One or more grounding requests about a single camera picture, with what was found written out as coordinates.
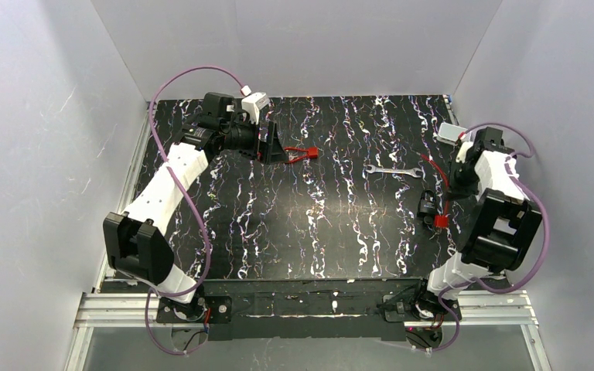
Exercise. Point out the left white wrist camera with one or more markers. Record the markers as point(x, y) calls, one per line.
point(253, 104)

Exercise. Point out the aluminium frame rail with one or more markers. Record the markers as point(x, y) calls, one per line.
point(98, 309)

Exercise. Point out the red key tag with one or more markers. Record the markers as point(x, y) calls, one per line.
point(441, 221)

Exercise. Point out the silver open-end wrench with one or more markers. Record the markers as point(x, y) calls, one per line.
point(416, 173)

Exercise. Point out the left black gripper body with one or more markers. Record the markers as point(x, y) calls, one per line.
point(264, 144)

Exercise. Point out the white small box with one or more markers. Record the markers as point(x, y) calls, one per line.
point(450, 134)

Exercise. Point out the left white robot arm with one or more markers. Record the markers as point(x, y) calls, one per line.
point(135, 239)

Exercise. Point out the red cable lock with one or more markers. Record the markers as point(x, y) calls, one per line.
point(300, 154)

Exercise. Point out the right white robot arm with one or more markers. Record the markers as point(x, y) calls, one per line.
point(503, 223)

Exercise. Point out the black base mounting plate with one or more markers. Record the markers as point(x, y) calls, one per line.
point(299, 309)

